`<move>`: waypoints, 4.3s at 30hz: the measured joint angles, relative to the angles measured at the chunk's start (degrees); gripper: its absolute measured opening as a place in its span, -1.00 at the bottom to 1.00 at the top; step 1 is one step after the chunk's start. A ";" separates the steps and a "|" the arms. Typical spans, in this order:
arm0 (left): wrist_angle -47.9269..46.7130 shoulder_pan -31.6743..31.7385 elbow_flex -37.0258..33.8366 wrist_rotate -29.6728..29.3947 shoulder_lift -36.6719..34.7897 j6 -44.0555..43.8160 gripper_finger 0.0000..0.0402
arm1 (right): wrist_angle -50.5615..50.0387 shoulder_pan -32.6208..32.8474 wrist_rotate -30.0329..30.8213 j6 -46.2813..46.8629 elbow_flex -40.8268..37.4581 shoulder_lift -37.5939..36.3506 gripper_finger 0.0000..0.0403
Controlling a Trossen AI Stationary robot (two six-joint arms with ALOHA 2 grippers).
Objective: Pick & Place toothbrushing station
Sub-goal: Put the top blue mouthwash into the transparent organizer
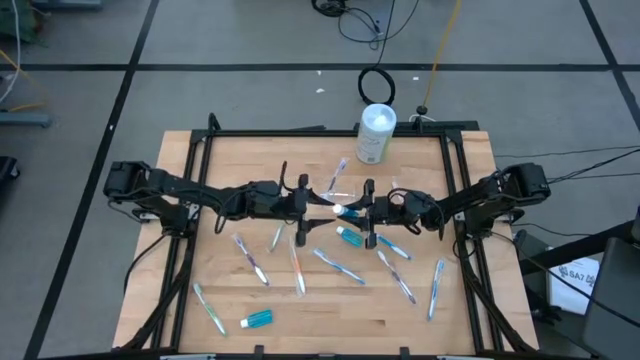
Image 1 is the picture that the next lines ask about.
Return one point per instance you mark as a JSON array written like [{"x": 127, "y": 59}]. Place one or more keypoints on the black caster wheel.
[{"x": 7, "y": 169}]

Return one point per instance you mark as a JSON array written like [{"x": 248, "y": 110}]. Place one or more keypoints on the purple white toothbrush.
[
  {"x": 251, "y": 260},
  {"x": 339, "y": 174},
  {"x": 396, "y": 276}
]

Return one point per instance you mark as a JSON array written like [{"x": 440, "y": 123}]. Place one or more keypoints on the clear plastic bag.
[{"x": 345, "y": 189}]

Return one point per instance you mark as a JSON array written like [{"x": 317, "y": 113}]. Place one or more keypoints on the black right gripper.
[{"x": 387, "y": 210}]

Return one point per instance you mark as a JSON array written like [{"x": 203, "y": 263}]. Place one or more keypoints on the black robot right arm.
[{"x": 500, "y": 187}]

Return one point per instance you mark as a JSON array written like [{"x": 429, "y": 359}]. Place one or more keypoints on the black table clamp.
[
  {"x": 404, "y": 352},
  {"x": 258, "y": 351}
]

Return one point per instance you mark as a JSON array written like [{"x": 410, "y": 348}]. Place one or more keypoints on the white wipes canister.
[{"x": 375, "y": 140}]

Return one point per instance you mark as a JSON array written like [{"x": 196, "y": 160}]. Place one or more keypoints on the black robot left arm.
[{"x": 165, "y": 182}]

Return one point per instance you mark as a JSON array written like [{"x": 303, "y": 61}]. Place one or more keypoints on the green duffel bag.
[{"x": 15, "y": 20}]

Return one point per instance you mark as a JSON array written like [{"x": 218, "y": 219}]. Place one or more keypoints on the wooden desk grey legs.
[{"x": 25, "y": 120}]

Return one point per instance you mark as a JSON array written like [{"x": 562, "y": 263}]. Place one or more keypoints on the black stand leg beam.
[{"x": 575, "y": 248}]

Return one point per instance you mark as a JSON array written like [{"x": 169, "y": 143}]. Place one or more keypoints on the teal toothpaste tube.
[
  {"x": 350, "y": 212},
  {"x": 260, "y": 318},
  {"x": 352, "y": 238}
]

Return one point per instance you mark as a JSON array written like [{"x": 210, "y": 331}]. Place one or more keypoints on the green white toothbrush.
[
  {"x": 276, "y": 237},
  {"x": 210, "y": 309}
]

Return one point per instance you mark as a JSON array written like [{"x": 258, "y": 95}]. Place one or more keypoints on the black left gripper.
[{"x": 280, "y": 200}]

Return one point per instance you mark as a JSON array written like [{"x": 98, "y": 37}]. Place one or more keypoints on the white printed paper sheet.
[{"x": 575, "y": 295}]

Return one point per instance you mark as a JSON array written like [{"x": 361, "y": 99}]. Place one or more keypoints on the blue white toothbrush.
[
  {"x": 340, "y": 267},
  {"x": 436, "y": 290},
  {"x": 395, "y": 247}
]

